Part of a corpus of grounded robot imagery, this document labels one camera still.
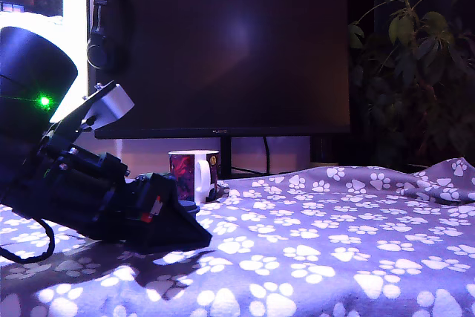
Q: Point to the dark round coffee capsule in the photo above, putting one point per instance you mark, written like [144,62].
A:
[191,206]

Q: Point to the purple printed white mug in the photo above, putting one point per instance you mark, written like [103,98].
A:
[183,166]

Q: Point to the paw print cloth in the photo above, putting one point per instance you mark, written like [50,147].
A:
[297,239]

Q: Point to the lit computer monitor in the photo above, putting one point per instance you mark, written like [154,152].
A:
[74,53]

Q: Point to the black headphones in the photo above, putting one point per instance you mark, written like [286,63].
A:
[105,27]

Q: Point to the black Huawei monitor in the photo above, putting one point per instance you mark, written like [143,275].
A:
[230,64]

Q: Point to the dark leafy houseplant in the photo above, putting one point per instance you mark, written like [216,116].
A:
[412,72]

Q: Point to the pale grey camera box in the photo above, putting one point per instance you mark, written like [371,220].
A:
[111,105]

